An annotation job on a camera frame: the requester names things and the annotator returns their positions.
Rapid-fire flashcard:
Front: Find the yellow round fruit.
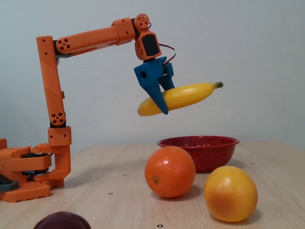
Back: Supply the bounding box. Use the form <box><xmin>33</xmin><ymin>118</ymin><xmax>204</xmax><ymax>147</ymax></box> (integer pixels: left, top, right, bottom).
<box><xmin>203</xmin><ymin>166</ymin><xmax>258</xmax><ymax>223</ymax></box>

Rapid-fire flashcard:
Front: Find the orange fruit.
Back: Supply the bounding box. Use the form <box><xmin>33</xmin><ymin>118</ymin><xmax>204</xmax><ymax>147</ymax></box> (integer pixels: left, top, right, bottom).
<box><xmin>144</xmin><ymin>146</ymin><xmax>196</xmax><ymax>199</ymax></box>

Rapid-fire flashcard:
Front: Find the red speckled enamel bowl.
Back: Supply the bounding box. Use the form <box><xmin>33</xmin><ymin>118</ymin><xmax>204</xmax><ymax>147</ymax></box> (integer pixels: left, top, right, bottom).
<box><xmin>157</xmin><ymin>135</ymin><xmax>240</xmax><ymax>174</ymax></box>

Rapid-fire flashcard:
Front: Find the red white black servo cable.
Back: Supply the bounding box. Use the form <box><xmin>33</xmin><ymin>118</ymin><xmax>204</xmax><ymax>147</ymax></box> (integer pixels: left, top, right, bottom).
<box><xmin>147</xmin><ymin>22</ymin><xmax>177</xmax><ymax>65</ymax></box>

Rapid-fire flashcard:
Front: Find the dark purple plum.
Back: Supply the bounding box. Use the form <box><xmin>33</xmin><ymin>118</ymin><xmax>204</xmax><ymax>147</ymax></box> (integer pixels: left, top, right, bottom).
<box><xmin>33</xmin><ymin>211</ymin><xmax>92</xmax><ymax>229</ymax></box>

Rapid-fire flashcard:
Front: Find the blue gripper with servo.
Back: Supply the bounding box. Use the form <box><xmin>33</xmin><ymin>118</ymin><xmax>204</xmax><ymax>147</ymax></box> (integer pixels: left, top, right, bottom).
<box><xmin>133</xmin><ymin>56</ymin><xmax>176</xmax><ymax>116</ymax></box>

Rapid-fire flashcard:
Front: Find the dark grey table clamp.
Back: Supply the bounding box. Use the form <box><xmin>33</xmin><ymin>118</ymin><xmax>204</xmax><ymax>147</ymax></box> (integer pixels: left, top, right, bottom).
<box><xmin>0</xmin><ymin>174</ymin><xmax>20</xmax><ymax>193</ymax></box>

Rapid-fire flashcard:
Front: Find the yellow plastic banana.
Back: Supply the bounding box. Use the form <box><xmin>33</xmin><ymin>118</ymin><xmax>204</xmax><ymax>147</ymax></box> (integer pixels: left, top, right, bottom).
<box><xmin>137</xmin><ymin>82</ymin><xmax>224</xmax><ymax>117</ymax></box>

